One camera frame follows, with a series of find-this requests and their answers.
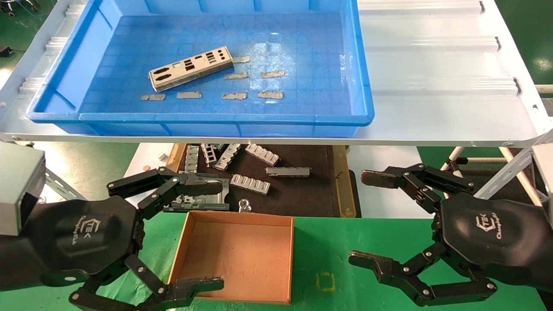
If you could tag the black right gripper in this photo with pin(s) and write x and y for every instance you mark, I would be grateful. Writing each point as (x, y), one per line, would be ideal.
(497, 237)

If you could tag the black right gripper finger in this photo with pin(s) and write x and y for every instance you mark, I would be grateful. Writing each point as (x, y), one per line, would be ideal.
(371, 262)
(380, 178)

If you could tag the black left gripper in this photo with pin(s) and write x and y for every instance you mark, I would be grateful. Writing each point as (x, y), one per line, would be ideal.
(82, 233)

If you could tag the brown cardboard box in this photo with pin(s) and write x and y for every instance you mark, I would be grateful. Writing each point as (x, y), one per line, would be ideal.
(237, 255)

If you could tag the blue plastic tray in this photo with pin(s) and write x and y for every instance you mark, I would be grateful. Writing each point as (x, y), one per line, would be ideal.
(302, 43)

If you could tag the large grey metal plate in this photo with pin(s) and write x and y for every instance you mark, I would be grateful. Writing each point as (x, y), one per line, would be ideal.
(207, 204)

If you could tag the green table cloth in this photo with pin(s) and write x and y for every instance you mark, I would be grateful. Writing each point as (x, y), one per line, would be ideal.
(319, 250)

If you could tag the perforated metal shelf brace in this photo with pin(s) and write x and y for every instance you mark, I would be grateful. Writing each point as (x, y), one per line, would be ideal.
(60, 185)
(510, 170)

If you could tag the beige pipe with black joint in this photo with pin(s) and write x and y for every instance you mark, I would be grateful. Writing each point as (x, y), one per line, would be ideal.
(454, 170)

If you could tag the small white cube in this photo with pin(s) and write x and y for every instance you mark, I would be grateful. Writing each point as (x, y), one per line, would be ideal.
(162, 155)

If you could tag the grey narrow metal bar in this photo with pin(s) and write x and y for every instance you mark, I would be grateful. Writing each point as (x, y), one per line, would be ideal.
(288, 171)

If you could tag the white metal shelf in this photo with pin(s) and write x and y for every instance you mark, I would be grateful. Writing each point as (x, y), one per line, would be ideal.
(432, 65)

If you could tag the white pipe end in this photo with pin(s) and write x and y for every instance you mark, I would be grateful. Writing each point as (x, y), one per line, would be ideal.
(545, 88)

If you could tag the small black floor device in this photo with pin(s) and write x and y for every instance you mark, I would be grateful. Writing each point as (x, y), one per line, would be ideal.
(5, 52)

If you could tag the black chair wheel base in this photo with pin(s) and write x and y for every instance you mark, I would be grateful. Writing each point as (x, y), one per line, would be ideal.
(9, 12)

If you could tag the beige horizontal frame pipe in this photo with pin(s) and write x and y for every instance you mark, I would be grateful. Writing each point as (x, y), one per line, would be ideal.
(488, 160)

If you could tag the white frame pipe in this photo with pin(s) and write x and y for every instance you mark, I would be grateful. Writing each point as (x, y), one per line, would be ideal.
(456, 156)

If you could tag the grey slotted metal bracket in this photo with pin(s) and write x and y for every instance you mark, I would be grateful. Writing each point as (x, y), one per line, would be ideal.
(227, 157)
(262, 154)
(250, 184)
(209, 154)
(191, 159)

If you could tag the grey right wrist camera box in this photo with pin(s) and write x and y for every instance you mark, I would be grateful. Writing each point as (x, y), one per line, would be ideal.
(545, 172)

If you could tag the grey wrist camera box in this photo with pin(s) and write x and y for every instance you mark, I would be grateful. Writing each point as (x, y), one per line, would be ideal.
(545, 172)
(17, 185)

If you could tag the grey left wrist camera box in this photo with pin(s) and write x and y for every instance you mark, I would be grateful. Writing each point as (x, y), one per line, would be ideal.
(17, 185)

